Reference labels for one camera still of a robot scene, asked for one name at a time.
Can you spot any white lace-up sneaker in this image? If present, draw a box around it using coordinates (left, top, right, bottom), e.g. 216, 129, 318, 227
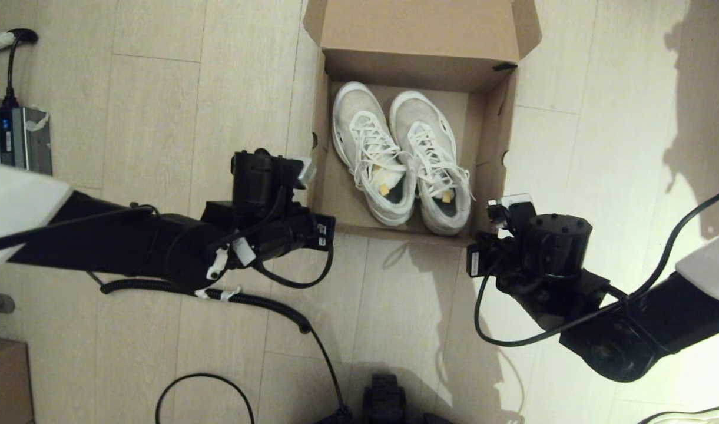
389, 90, 475, 236
332, 81, 418, 227

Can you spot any brown cardboard shoe box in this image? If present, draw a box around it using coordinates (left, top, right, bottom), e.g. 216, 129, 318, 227
303, 0, 542, 247

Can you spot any black grey robot base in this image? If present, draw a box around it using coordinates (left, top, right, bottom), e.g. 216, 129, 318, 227
318, 373, 454, 424

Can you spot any small brown cardboard box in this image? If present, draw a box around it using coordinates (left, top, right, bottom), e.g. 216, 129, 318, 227
0, 337, 35, 424

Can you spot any grey white chunky sneaker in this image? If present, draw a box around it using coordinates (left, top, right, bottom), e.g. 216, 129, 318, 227
639, 406, 719, 424

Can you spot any grey power supply unit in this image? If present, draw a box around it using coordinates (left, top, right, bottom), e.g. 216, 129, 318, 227
0, 107, 54, 176

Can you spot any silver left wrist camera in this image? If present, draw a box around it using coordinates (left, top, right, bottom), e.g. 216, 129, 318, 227
296, 158, 316, 190

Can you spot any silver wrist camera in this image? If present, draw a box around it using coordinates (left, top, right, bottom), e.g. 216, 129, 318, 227
488, 193, 536, 230
296, 158, 316, 190

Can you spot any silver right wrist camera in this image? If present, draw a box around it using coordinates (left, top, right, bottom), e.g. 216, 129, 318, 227
488, 193, 536, 230

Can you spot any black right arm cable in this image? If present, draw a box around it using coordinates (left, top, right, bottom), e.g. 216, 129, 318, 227
474, 184, 719, 347

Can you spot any black corrugated cable conduit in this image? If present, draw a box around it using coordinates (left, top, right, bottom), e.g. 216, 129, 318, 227
100, 277, 353, 424

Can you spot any thin black cable loop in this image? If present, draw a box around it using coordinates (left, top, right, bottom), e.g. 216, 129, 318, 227
156, 373, 257, 424

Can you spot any black power cord with tape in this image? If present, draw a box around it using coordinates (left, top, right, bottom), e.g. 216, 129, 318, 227
0, 29, 40, 110

